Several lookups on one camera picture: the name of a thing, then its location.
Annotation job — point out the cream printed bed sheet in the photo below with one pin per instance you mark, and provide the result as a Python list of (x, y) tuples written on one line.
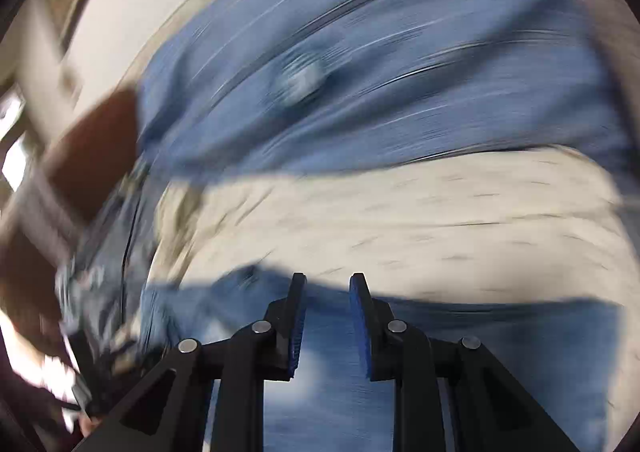
[(400, 232)]

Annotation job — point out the brown wooden headboard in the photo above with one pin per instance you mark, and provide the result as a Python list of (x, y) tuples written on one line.
[(92, 156)]

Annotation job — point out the blue denim pants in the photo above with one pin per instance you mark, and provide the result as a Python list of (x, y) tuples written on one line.
[(327, 407)]

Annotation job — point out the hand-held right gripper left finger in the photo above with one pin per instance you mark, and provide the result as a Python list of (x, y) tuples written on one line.
[(299, 324)]

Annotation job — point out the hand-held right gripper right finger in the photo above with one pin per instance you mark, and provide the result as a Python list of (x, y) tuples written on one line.
[(361, 329)]

